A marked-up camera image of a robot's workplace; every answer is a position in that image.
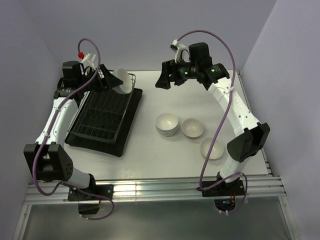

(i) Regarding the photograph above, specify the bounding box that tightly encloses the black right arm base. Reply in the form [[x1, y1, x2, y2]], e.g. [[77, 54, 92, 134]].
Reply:
[[201, 178, 246, 212]]

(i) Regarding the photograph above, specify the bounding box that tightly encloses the white bowl near right arm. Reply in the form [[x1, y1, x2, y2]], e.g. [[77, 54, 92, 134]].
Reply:
[[199, 136, 225, 161]]

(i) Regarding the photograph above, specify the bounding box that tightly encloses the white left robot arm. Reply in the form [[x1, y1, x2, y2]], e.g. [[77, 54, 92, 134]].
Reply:
[[23, 61, 133, 200]]

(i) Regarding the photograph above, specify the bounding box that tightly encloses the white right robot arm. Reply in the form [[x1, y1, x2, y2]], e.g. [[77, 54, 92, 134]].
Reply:
[[155, 39, 270, 195]]

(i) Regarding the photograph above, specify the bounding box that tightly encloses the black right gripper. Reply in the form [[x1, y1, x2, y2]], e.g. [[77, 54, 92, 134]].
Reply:
[[155, 56, 199, 89]]

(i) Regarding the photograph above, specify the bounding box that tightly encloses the cream bowl middle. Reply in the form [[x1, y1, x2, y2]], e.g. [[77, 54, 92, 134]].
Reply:
[[181, 117, 204, 139]]

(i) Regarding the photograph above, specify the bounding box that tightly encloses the black drip tray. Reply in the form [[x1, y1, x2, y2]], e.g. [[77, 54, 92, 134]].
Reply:
[[65, 88, 143, 157]]

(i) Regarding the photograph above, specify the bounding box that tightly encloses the bottom stacked white bowl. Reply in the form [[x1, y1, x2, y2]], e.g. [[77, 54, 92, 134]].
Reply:
[[155, 126, 178, 137]]

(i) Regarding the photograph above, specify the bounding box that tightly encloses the black wire dish rack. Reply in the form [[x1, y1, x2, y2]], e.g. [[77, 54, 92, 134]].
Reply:
[[67, 70, 137, 144]]

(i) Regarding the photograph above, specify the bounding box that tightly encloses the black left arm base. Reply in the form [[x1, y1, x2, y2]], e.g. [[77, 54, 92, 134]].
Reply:
[[67, 184, 115, 220]]

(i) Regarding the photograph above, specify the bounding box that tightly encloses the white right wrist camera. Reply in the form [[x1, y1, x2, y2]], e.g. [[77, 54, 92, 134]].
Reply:
[[170, 39, 187, 63]]

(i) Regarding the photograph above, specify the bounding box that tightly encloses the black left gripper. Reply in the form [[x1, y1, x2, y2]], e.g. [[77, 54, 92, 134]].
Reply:
[[78, 64, 123, 94]]

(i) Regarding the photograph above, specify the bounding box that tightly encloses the aluminium front rail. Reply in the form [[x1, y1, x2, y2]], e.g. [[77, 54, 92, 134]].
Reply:
[[23, 175, 286, 205]]

